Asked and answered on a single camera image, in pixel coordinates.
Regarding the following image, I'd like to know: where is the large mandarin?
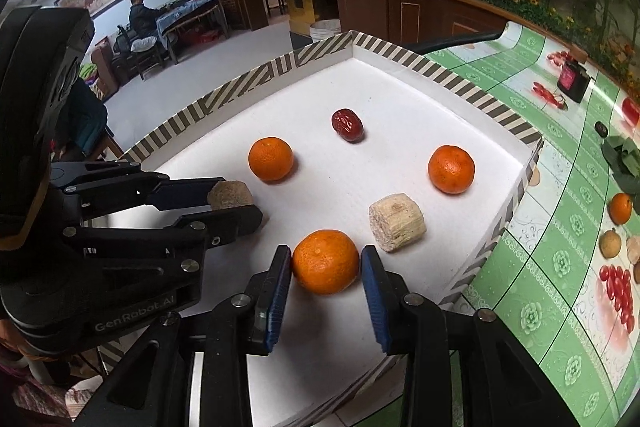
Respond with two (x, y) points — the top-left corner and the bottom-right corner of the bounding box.
(292, 230), (359, 296)

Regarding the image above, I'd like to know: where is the orange mandarin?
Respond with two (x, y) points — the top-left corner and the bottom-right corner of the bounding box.
(247, 136), (294, 182)

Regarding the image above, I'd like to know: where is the small mandarin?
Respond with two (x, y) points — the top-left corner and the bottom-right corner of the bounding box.
(427, 145), (475, 195)

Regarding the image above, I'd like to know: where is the red jujube date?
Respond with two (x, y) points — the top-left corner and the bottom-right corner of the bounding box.
(331, 108), (364, 143)

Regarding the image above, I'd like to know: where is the person's left hand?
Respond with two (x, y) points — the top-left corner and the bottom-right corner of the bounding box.
(0, 319), (52, 367)

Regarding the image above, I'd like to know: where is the white tray with striped rim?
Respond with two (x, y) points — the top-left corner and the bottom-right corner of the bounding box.
(81, 29), (546, 427)

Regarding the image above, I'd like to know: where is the seated person in background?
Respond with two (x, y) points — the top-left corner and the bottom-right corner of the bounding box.
(129, 0), (164, 38)

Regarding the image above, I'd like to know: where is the background dining table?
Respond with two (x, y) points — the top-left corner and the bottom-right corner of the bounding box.
(156, 0), (230, 65)

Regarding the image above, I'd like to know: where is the white plastic bucket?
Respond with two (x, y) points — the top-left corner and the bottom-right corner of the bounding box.
(309, 18), (342, 42)

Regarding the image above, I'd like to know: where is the brown longan left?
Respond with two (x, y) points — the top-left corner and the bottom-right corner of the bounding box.
(599, 229), (622, 259)

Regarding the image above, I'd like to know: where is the far mandarin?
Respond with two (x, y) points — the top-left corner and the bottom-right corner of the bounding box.
(608, 193), (634, 225)

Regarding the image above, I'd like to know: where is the wooden cabinet counter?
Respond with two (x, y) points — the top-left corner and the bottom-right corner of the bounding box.
(311, 0), (506, 46)

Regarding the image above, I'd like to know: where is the green leafy vegetable left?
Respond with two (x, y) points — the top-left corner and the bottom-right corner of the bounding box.
(601, 135), (640, 196)

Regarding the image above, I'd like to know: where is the dark jar with red label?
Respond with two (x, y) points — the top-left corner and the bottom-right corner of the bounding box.
(556, 58), (591, 103)

